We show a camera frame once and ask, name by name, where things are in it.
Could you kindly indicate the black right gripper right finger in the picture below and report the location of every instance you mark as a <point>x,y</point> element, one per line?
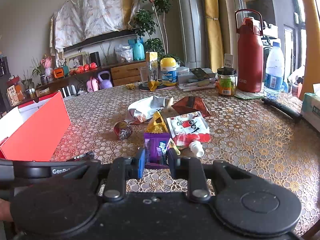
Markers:
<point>191,170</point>

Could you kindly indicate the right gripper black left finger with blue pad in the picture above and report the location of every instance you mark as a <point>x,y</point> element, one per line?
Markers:
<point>121,170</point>

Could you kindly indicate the purple candy packet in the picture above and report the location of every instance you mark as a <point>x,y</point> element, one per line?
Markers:
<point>155,145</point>

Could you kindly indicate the red foil snack bag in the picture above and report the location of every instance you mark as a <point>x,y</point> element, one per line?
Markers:
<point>123,130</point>

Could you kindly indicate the white red drink pouch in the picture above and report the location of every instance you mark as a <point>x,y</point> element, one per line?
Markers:
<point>189,130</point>

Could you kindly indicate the red white cardboard box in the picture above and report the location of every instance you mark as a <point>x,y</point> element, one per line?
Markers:
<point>33,130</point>

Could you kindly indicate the yellow triangular snack packet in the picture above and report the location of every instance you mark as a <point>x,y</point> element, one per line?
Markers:
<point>156,124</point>

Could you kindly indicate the white snack bag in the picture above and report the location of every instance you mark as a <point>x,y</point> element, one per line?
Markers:
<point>144,109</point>

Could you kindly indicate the brown foil snack bag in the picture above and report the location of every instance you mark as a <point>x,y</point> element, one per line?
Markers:
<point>190,104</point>

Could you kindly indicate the person's left hand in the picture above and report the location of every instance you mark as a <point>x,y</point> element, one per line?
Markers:
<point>5,214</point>

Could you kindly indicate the purple kettlebell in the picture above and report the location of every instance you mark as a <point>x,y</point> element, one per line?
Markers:
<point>104,78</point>

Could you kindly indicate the pink toy backpack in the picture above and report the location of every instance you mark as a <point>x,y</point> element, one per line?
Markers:
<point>92,85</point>

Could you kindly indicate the stack of books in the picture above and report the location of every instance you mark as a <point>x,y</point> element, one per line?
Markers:
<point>195,79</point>

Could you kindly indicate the green woven coaster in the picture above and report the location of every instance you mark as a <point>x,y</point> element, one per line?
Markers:
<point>247,95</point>

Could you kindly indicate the glass jar black lid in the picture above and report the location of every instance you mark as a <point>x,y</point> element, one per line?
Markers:
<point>226,81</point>

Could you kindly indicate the yellow lid supplement bottle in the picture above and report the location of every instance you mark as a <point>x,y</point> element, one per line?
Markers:
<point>168,71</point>

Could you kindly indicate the wooden tv cabinet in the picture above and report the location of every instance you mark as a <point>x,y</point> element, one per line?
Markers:
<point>119,74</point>

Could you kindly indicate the clear drinking glass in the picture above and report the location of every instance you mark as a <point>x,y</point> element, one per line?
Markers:
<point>146,75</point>

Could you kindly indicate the orange retro radio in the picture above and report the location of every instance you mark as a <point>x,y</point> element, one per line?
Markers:
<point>58,73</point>

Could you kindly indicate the black speaker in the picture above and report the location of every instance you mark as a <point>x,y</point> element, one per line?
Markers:
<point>95,58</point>

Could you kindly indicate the clear plastic bag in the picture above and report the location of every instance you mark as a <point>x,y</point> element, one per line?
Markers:
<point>123,53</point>

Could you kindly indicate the framed photo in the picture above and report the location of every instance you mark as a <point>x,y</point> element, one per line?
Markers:
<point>76,60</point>

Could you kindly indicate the pink flower doll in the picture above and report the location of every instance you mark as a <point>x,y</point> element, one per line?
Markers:
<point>46,62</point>

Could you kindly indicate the teal spray bottle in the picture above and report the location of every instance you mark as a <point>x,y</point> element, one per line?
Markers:
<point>137,46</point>

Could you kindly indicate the clear water bottle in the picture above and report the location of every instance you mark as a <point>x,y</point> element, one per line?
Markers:
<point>274,73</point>

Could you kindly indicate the green white tissue pack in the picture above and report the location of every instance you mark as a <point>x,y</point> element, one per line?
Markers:
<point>311,107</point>

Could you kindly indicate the red thermos bottle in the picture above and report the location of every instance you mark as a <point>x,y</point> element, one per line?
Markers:
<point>250,53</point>

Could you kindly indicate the green potted tree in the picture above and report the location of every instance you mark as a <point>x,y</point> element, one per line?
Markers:
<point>151,23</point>

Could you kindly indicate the cloth covered television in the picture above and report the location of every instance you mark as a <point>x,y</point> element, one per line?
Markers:
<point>79,20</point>

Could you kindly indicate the white standing air conditioner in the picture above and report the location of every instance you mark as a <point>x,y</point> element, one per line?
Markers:
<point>193,30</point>

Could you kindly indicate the yellow curtain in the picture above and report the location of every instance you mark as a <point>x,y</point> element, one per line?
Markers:
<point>214,37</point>

